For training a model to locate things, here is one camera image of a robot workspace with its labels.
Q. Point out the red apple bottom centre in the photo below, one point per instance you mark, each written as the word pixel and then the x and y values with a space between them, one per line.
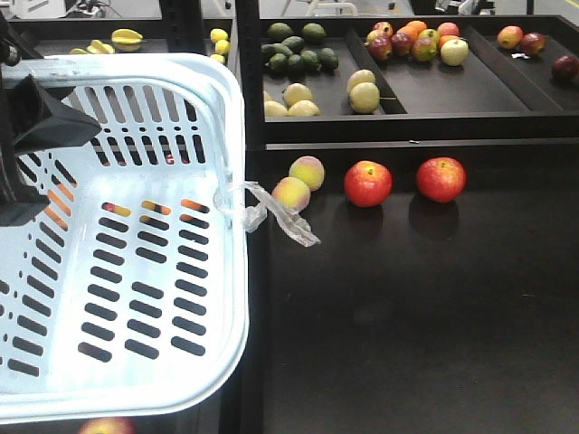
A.
pixel 108 425

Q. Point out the clear plastic tag strip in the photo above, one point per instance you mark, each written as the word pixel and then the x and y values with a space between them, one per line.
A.
pixel 251 217

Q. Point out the black upright post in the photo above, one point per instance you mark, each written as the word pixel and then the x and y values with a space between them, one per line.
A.
pixel 185 33

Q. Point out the pale peach rear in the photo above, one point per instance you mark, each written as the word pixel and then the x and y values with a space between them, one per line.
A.
pixel 309 170

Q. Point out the black wooden produce stand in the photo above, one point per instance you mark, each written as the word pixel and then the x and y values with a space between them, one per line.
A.
pixel 414 316

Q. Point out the light blue plastic basket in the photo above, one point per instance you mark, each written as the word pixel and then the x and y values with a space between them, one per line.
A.
pixel 127 295

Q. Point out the red apple right of pair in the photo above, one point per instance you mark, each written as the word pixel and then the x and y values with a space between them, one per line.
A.
pixel 441 179

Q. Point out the pale peach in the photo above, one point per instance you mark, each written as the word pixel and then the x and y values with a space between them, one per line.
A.
pixel 309 170
pixel 293 192

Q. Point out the red apple left of pair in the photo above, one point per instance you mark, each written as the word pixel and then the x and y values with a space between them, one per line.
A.
pixel 368 184

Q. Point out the pale peach front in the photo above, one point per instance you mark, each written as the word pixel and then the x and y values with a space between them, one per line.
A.
pixel 293 192

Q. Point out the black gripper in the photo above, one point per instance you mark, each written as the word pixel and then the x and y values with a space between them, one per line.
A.
pixel 33 118

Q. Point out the red apple of pair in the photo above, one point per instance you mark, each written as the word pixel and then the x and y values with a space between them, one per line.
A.
pixel 368 184
pixel 441 179

